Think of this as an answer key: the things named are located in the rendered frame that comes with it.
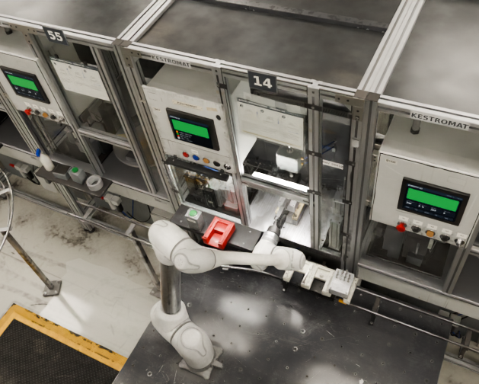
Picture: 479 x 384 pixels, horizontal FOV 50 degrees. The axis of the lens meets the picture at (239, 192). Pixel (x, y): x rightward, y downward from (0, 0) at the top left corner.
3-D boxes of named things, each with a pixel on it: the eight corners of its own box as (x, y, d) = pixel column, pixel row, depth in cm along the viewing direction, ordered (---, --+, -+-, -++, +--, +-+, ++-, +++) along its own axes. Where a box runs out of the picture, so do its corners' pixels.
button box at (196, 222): (188, 227, 295) (184, 215, 286) (195, 217, 299) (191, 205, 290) (200, 232, 292) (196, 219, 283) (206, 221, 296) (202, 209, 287)
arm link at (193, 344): (197, 376, 258) (189, 360, 241) (175, 352, 267) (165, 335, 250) (221, 353, 264) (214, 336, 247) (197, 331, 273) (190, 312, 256)
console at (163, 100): (161, 157, 269) (138, 89, 233) (188, 120, 283) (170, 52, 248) (232, 178, 254) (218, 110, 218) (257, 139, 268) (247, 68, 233)
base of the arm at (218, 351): (215, 384, 260) (212, 380, 256) (177, 366, 268) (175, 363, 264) (231, 352, 270) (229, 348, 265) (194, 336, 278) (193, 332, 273)
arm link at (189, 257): (221, 254, 222) (200, 237, 229) (194, 257, 207) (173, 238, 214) (208, 279, 225) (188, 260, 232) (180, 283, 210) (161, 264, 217)
